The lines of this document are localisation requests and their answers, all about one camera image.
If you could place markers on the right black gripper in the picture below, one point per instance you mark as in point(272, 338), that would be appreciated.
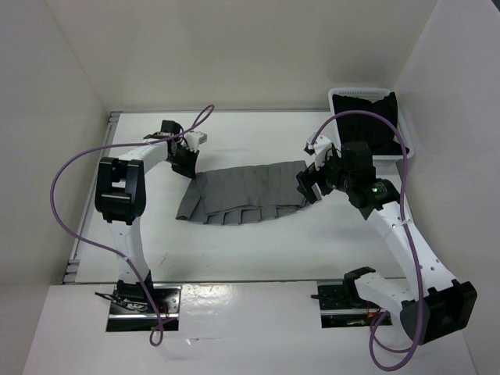
point(307, 178)

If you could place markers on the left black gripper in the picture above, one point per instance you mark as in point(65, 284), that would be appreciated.
point(190, 169)

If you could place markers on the grey pleated skirt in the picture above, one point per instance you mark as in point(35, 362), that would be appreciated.
point(243, 194)

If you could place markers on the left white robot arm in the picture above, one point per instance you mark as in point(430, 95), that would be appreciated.
point(120, 197)

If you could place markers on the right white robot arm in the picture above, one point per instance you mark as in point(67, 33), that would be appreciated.
point(436, 303)

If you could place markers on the black skirt in basket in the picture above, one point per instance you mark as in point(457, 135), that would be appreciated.
point(379, 137)

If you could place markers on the white plastic laundry basket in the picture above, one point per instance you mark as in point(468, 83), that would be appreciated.
point(372, 94)

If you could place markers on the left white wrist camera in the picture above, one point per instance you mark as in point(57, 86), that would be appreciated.
point(194, 139)

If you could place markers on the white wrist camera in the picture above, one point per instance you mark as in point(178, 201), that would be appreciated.
point(194, 139)
point(318, 147)

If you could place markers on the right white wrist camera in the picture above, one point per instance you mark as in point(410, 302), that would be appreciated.
point(318, 147)

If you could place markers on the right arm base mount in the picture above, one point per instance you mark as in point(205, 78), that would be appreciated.
point(337, 311)

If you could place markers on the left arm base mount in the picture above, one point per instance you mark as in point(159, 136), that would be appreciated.
point(134, 313)

